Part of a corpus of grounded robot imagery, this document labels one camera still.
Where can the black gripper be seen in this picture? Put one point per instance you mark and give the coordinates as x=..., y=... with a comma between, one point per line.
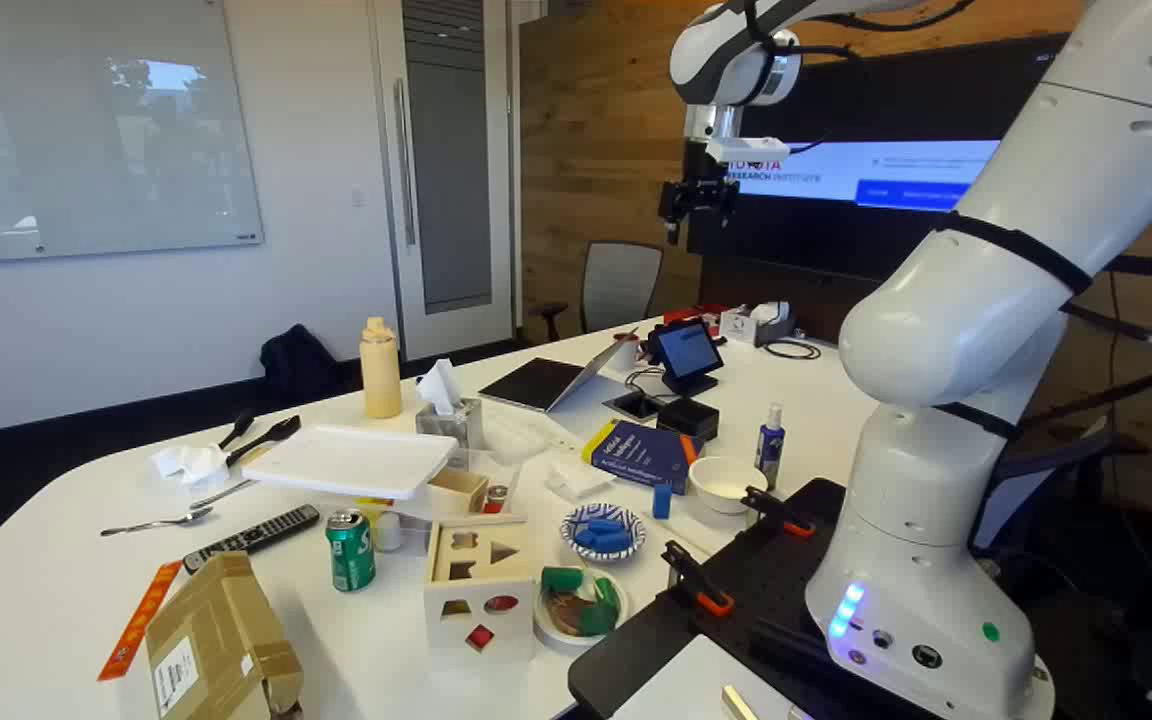
x=703, y=187

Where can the wooden shape sorter box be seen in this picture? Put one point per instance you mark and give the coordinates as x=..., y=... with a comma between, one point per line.
x=482, y=594

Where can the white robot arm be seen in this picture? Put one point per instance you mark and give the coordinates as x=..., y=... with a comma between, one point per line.
x=948, y=349

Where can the office chair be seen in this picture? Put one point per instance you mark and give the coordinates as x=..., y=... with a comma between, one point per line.
x=619, y=282

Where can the small tablet on stand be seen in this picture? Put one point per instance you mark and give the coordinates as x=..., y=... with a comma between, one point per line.
x=684, y=354

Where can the black laptop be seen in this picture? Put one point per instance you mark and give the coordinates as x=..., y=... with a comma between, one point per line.
x=533, y=387

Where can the blue marker bottle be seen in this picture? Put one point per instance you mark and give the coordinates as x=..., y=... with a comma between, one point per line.
x=769, y=445

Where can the dark blue book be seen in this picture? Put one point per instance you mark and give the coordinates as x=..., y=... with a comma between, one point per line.
x=640, y=455

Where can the door with frosted glass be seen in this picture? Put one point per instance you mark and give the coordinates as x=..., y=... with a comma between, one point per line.
x=445, y=70

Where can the white small bowl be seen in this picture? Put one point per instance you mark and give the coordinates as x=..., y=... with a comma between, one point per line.
x=722, y=482

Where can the tissue holder cup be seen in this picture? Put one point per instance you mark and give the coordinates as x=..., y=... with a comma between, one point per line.
x=445, y=405

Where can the blue patterned bowl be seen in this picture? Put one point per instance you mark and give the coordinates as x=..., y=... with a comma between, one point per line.
x=602, y=534

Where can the black orange clamp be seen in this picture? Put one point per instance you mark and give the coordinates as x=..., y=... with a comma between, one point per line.
x=694, y=581

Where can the yellow mustard bottle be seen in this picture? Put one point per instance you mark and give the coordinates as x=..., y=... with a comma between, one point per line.
x=383, y=369

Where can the bowl with green orange items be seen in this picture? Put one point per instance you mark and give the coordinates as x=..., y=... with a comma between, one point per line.
x=579, y=604

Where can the white square plate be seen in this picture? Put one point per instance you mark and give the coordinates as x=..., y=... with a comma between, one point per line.
x=352, y=460

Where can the black backpack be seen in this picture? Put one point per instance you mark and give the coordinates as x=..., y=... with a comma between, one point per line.
x=299, y=361

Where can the black spatula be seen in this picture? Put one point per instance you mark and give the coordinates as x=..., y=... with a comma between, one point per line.
x=282, y=428

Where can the green soda can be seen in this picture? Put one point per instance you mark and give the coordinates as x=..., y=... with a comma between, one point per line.
x=350, y=551

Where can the black remote control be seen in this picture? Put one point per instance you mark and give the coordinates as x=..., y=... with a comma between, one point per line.
x=254, y=538

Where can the metal fork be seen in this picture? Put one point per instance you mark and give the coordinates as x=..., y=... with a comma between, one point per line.
x=167, y=523

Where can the whiteboard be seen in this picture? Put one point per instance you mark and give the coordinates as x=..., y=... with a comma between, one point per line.
x=121, y=131

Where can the cardboard box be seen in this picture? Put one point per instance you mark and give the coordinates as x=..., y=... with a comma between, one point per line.
x=222, y=652

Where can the orange ruler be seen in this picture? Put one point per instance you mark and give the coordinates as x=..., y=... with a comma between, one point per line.
x=136, y=621

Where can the wall monitor screen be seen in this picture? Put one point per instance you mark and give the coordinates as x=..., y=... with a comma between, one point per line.
x=876, y=153

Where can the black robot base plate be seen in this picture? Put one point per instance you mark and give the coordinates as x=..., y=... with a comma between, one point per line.
x=749, y=603

